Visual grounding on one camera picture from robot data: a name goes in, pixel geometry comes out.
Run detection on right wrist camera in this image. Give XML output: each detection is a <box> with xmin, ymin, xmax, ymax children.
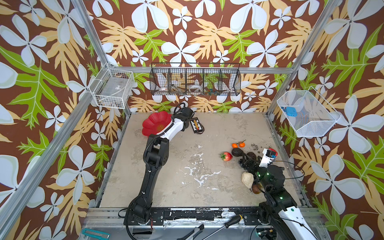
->
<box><xmin>259</xmin><ymin>148</ymin><xmax>278</xmax><ymax>168</ymax></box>

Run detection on white wire basket right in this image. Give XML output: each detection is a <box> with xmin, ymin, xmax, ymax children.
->
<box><xmin>277</xmin><ymin>87</ymin><xmax>342</xmax><ymax>138</ymax></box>

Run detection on red flower-shaped fruit bowl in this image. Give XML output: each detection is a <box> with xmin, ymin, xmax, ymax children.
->
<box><xmin>142</xmin><ymin>112</ymin><xmax>172</xmax><ymax>137</ymax></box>

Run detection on aluminium frame post back right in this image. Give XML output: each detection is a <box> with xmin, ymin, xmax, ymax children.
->
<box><xmin>266</xmin><ymin>0</ymin><xmax>340</xmax><ymax>116</ymax></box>

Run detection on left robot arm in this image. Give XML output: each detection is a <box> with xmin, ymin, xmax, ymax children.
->
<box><xmin>124</xmin><ymin>103</ymin><xmax>194</xmax><ymax>227</ymax></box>

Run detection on dark avocado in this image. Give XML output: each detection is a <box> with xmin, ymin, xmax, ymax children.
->
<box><xmin>231</xmin><ymin>148</ymin><xmax>244</xmax><ymax>157</ymax></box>

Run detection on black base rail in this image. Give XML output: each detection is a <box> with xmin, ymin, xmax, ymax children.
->
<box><xmin>124</xmin><ymin>207</ymin><xmax>267</xmax><ymax>226</ymax></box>

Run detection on black-handled screwdriver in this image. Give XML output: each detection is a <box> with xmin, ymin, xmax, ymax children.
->
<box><xmin>203</xmin><ymin>215</ymin><xmax>243</xmax><ymax>240</ymax></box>

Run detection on orange tangerines on twig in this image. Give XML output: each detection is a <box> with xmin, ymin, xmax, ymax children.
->
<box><xmin>232</xmin><ymin>140</ymin><xmax>246</xmax><ymax>149</ymax></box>

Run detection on teal tool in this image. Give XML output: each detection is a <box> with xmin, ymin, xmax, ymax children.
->
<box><xmin>81</xmin><ymin>228</ymin><xmax>110</xmax><ymax>240</ymax></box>

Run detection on blue object in basket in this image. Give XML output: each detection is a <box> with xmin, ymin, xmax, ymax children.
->
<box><xmin>284</xmin><ymin>107</ymin><xmax>298</xmax><ymax>117</ymax></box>

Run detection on dark purple mangosteen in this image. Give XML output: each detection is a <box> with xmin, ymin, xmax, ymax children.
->
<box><xmin>247</xmin><ymin>152</ymin><xmax>257</xmax><ymax>160</ymax></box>

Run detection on red apple with leaf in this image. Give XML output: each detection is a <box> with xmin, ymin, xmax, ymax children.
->
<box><xmin>221</xmin><ymin>152</ymin><xmax>233</xmax><ymax>162</ymax></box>

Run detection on aluminium frame post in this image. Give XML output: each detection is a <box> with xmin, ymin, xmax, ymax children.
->
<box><xmin>266</xmin><ymin>0</ymin><xmax>340</xmax><ymax>116</ymax></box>
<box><xmin>71</xmin><ymin>1</ymin><xmax>132</xmax><ymax>118</ymax></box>

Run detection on white wire basket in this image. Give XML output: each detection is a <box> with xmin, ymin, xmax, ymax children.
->
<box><xmin>90</xmin><ymin>68</ymin><xmax>135</xmax><ymax>109</ymax></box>
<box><xmin>277</xmin><ymin>87</ymin><xmax>342</xmax><ymax>138</ymax></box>

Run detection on aluminium frame post back left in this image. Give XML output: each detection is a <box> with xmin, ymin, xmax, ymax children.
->
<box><xmin>71</xmin><ymin>1</ymin><xmax>132</xmax><ymax>118</ymax></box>

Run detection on black wire basket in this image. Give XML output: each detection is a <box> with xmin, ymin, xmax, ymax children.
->
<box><xmin>148</xmin><ymin>63</ymin><xmax>242</xmax><ymax>96</ymax></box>

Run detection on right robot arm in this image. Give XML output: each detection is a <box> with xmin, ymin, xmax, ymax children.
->
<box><xmin>239</xmin><ymin>154</ymin><xmax>317</xmax><ymax>240</ymax></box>

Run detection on grey pliers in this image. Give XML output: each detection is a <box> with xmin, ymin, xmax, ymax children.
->
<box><xmin>177</xmin><ymin>224</ymin><xmax>205</xmax><ymax>240</ymax></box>

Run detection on white wire basket left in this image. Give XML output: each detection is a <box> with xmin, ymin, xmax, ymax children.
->
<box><xmin>90</xmin><ymin>68</ymin><xmax>135</xmax><ymax>109</ymax></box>

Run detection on brown round fruit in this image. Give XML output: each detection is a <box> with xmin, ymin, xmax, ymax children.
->
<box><xmin>251</xmin><ymin>184</ymin><xmax>263</xmax><ymax>195</ymax></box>

